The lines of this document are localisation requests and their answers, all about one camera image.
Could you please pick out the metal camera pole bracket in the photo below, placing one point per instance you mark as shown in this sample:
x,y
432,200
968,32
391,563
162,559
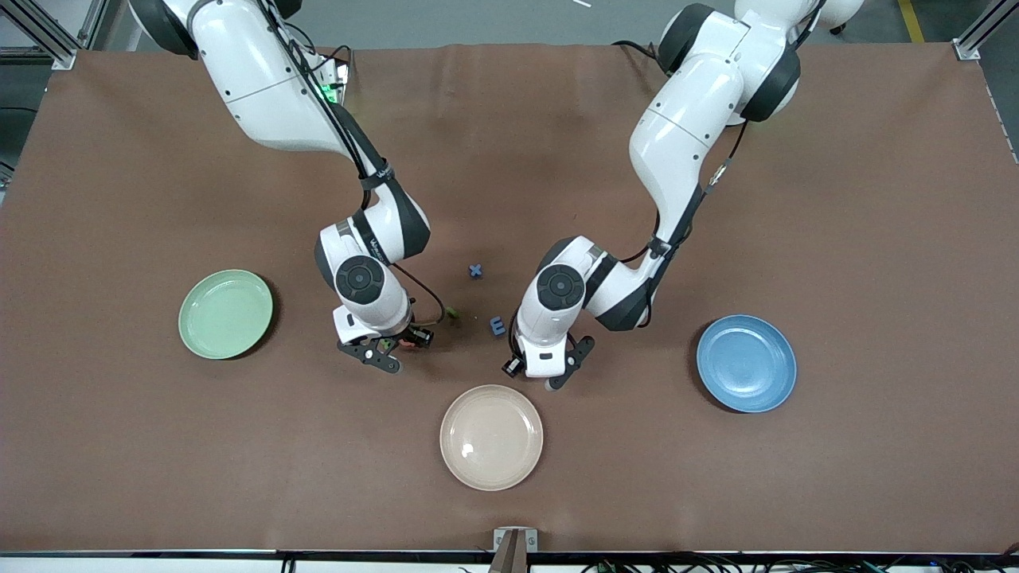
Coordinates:
x,y
515,549

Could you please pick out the blue plate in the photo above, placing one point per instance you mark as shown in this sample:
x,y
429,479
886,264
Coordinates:
x,y
747,364

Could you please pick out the aluminium frame profile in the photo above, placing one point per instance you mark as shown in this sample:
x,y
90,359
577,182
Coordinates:
x,y
48,36
967,48

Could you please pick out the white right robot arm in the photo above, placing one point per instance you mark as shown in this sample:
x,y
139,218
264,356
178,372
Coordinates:
x,y
263,95

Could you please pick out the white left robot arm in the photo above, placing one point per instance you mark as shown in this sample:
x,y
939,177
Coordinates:
x,y
685,127

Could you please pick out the blue foam letter m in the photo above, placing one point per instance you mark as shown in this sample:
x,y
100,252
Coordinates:
x,y
494,325

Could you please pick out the brown table mat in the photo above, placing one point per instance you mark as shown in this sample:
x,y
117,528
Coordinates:
x,y
716,493

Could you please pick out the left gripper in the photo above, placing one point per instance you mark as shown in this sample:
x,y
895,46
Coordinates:
x,y
514,366

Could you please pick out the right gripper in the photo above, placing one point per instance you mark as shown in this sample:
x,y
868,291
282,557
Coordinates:
x,y
411,335

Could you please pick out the white table edge rail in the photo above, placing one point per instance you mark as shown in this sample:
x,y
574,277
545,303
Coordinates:
x,y
159,563

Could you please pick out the beige plate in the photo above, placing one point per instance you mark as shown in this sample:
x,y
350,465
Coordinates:
x,y
491,438

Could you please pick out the light green plate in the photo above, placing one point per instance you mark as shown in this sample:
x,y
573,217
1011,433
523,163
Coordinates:
x,y
225,314

